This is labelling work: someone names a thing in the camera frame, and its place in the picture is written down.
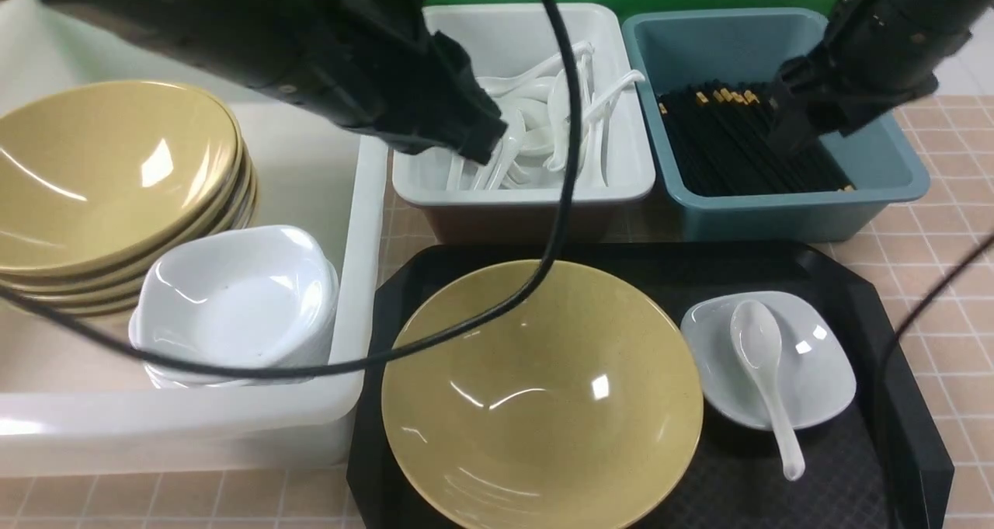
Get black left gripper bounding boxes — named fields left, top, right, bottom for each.
left=256, top=0, right=509, bottom=165

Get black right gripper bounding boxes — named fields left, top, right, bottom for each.
left=768, top=0, right=971, bottom=155

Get yellow noodle bowl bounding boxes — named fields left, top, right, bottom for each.
left=381, top=261, right=704, bottom=528

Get top stacked yellow bowl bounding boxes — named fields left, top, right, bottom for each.
left=1, top=80, right=241, bottom=277

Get white spoon bin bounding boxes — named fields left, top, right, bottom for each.
left=393, top=4, right=656, bottom=245

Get pile of black chopsticks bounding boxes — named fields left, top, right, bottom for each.
left=657, top=81, right=855, bottom=197

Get teal chopstick bin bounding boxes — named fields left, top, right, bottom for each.
left=622, top=8, right=931, bottom=243

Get top stacked white dish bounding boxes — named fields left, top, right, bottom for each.
left=128, top=225, right=339, bottom=367

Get lower stacked white dishes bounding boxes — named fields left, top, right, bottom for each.
left=128, top=275, right=340, bottom=367

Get white soup spoon on dish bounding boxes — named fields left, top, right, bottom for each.
left=730, top=300, right=805, bottom=482

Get lower stacked yellow bowls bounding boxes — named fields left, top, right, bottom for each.
left=2, top=139, right=259, bottom=318

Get white square dish on tray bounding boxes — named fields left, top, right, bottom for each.
left=680, top=291, right=858, bottom=431

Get large white plastic tub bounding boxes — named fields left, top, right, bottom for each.
left=1, top=0, right=388, bottom=477

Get right black cable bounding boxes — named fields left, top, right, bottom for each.
left=870, top=234, right=994, bottom=529

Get black cable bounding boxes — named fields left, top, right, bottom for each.
left=870, top=234, right=994, bottom=529
left=0, top=0, right=585, bottom=382

